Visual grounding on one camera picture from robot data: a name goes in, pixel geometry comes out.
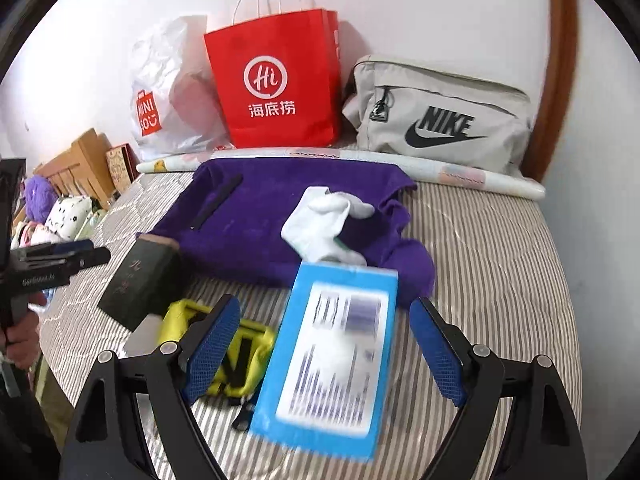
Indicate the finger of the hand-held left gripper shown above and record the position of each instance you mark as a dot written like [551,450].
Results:
[72,247]
[90,260]

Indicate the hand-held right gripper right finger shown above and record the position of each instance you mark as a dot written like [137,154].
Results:
[435,345]

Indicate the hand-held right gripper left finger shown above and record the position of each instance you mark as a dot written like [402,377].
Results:
[215,345]

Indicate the yellow black pouch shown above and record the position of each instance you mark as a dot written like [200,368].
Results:
[175,322]

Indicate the white socks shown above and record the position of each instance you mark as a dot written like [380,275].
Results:
[315,230]

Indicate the person's left hand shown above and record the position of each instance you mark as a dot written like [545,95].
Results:
[27,335]

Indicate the dark green box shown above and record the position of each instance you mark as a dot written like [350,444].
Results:
[140,285]

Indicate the purple plush toy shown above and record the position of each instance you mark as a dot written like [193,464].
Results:
[39,195]

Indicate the light wooden furniture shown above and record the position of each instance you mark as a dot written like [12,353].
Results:
[75,160]

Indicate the patterned cardboard box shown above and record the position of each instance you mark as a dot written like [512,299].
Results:
[120,167]

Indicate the blue printed box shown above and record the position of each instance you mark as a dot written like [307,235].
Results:
[330,360]

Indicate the purple towel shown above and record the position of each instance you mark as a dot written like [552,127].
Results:
[260,210]

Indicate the person's dark clothing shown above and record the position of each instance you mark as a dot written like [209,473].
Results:
[25,435]

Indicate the rolled printed paper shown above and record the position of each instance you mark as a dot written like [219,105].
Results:
[500,182]

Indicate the white plastic shopping bag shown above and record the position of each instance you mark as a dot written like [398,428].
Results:
[160,70]

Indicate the grey zip bag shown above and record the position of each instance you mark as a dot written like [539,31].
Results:
[450,90]

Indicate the red paper shopping bag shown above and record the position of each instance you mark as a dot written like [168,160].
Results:
[270,60]

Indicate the brown wooden bed frame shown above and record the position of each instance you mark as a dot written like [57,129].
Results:
[560,60]

